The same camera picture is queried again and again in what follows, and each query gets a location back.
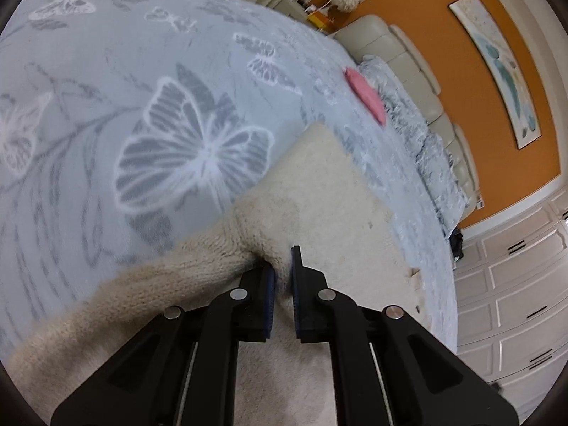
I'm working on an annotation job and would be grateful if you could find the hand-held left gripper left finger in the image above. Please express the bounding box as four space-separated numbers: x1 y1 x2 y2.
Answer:
51 261 278 426

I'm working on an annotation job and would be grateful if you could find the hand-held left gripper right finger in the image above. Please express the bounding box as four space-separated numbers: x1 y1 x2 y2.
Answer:
290 245 520 426

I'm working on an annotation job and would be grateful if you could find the cream knitted sweater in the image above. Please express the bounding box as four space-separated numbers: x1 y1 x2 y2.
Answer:
9 122 438 426

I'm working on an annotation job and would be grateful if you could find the black bag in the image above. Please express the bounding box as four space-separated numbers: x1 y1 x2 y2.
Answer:
449 226 465 271

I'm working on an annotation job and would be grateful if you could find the grey floral print pillow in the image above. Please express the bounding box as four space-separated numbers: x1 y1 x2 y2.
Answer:
408 129 468 234
357 55 429 143

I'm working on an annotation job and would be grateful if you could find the small pink pillow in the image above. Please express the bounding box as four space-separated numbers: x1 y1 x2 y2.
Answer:
344 66 387 125

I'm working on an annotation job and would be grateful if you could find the white panelled wardrobe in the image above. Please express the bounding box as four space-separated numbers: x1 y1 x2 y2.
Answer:
450 186 568 422

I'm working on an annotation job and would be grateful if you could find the grey butterfly print blanket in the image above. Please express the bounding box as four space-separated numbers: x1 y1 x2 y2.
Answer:
0 0 460 365

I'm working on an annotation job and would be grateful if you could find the beige padded headboard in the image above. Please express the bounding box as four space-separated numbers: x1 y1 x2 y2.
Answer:
333 14 482 207

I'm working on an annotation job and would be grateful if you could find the framed wall painting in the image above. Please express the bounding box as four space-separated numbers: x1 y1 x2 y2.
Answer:
447 0 543 151

